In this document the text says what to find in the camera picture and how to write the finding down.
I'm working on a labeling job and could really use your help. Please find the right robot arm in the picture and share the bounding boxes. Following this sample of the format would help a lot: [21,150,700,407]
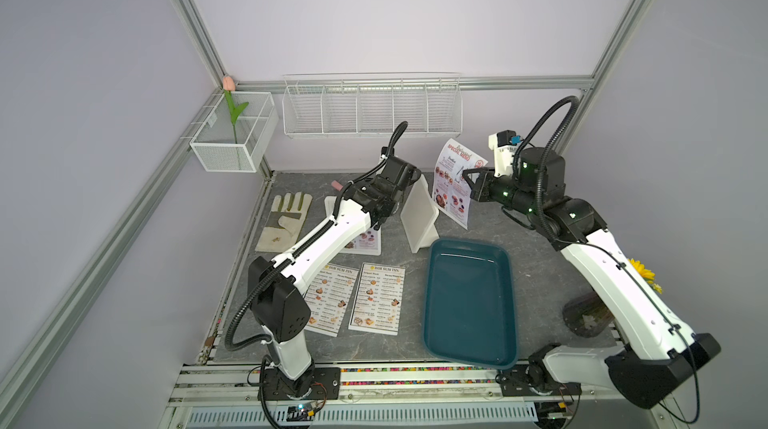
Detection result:
[462,95,721,409]

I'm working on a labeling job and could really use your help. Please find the restaurant special menu sheet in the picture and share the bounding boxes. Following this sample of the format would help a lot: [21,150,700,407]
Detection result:
[346,229,381,251]

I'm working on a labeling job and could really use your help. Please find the pink artificial tulip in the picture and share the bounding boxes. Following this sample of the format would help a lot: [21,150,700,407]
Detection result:
[222,75,249,144]

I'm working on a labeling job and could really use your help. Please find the white green work glove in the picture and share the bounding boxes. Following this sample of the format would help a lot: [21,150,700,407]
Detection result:
[256,192,313,253]

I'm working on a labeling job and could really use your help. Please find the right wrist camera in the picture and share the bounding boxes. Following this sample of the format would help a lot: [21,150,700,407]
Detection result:
[488,129,522,177]

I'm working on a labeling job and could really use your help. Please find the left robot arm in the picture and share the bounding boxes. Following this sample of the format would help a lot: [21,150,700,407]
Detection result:
[223,121,421,398]

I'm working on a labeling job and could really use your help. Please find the Dim Sum Inn menu sheet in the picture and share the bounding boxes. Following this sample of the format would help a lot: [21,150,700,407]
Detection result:
[304,264,359,337]

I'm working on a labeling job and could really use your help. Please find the white menu holder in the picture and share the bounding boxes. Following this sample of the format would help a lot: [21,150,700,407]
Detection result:
[400,175,440,253]
[324,196,382,256]

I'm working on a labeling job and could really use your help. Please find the teal plastic tray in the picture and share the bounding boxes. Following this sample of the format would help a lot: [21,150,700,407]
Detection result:
[423,238,518,370]

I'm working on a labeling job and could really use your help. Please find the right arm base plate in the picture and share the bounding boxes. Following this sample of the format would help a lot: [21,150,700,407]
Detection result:
[495,363,582,398]

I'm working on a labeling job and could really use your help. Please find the yellow artificial flower bouquet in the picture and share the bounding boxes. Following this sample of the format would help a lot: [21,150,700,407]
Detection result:
[562,257,665,339]

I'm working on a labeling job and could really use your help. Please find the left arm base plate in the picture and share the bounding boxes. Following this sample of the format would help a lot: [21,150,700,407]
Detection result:
[260,366,341,401]

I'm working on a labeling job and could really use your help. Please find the white wire wall rack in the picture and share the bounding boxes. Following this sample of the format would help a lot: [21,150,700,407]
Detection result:
[282,72,463,138]

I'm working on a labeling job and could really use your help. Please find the white mesh wall basket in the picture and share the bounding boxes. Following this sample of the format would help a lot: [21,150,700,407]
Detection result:
[190,91,279,173]

